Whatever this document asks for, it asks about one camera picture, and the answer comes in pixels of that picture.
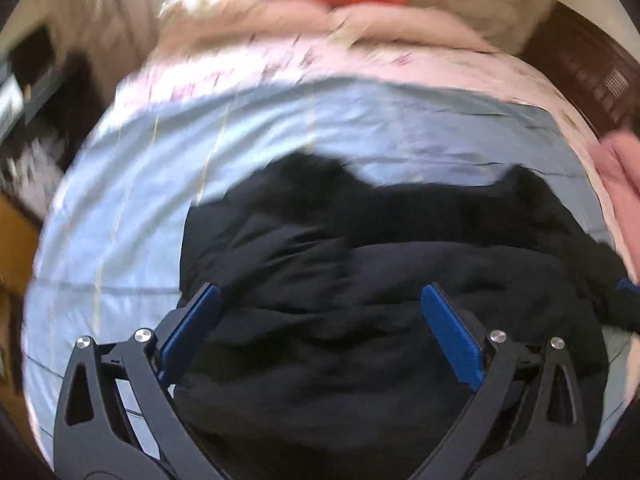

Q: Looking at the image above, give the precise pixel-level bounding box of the black down jacket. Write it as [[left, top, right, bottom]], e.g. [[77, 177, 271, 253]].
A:
[[172, 152, 640, 480]]

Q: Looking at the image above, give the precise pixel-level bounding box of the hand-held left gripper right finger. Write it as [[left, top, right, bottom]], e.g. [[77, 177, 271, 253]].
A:
[[420, 282, 588, 480]]

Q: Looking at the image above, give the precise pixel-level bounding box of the pink cartoon bed sheet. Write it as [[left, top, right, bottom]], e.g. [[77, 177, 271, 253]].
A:
[[112, 22, 623, 271]]

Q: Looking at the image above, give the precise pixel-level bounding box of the floral lace curtain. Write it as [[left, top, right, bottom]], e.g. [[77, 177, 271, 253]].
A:
[[37, 0, 153, 93]]

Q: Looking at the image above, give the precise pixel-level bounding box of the black desk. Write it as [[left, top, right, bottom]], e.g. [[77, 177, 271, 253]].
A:
[[0, 50, 98, 221]]

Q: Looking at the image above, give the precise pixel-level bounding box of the blue plaid sheet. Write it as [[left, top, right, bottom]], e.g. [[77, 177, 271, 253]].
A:
[[22, 77, 631, 463]]

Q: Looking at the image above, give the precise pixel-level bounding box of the dark wooden headboard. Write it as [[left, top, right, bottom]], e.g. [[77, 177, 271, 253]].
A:
[[519, 0, 640, 137]]

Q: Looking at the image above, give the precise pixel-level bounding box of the pink pillow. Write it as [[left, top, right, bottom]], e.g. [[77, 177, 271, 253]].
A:
[[327, 2, 501, 56], [252, 0, 333, 31]]

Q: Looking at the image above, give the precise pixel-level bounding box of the pink quilt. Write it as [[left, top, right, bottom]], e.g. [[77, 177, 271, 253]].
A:
[[586, 130, 640, 283]]

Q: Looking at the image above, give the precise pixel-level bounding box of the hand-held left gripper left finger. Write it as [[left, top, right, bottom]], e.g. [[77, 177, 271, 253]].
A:
[[52, 282, 223, 480]]

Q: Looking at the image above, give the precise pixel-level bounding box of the black computer monitor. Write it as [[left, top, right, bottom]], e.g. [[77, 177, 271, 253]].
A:
[[7, 25, 57, 88]]

